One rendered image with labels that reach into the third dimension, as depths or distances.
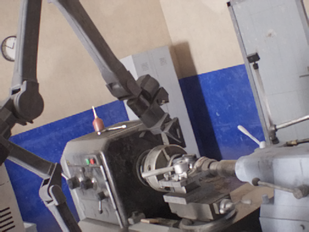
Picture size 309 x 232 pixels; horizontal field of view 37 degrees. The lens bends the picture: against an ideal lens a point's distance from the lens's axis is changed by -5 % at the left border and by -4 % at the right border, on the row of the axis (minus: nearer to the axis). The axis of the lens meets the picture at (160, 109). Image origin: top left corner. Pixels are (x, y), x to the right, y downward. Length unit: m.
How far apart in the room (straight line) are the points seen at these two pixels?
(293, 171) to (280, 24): 3.85
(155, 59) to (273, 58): 1.55
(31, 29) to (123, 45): 5.31
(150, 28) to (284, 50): 2.19
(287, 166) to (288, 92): 3.89
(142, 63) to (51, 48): 1.18
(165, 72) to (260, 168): 4.42
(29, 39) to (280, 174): 1.07
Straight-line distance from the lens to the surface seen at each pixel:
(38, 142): 5.86
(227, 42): 6.20
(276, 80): 5.74
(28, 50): 1.26
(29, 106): 1.20
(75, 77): 6.14
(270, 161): 1.87
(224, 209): 1.89
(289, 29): 5.45
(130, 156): 2.59
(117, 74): 1.40
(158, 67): 6.16
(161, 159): 2.45
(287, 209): 1.82
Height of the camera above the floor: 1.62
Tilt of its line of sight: 5 degrees down
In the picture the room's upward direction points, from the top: 17 degrees counter-clockwise
